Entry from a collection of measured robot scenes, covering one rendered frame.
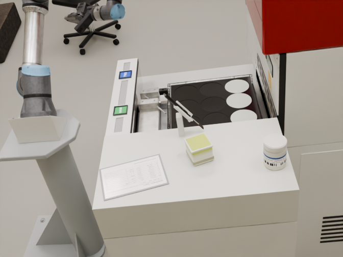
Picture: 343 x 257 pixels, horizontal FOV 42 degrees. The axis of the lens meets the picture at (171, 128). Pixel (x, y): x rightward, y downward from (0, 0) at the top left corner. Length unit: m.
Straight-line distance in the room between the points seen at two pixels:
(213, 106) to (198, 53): 2.21
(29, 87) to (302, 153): 1.13
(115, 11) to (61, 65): 2.04
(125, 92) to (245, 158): 0.64
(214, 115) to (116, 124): 0.38
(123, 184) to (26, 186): 1.68
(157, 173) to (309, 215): 0.82
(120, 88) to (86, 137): 1.41
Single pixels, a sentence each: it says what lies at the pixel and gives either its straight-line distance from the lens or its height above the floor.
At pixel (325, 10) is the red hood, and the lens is 1.46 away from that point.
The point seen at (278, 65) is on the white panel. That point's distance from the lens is 1.52.
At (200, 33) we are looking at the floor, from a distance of 4.31.
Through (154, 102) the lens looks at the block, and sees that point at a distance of 1.88.
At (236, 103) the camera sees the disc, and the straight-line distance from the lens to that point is 1.82.
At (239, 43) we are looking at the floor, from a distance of 4.09.
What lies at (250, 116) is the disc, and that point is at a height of 0.90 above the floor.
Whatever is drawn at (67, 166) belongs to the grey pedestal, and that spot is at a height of 0.64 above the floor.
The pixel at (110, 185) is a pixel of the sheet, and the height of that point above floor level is 0.97.
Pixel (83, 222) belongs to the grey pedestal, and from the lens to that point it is 2.34.
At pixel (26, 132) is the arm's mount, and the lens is 1.98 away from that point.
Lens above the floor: 1.98
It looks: 39 degrees down
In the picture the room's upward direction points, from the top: 10 degrees counter-clockwise
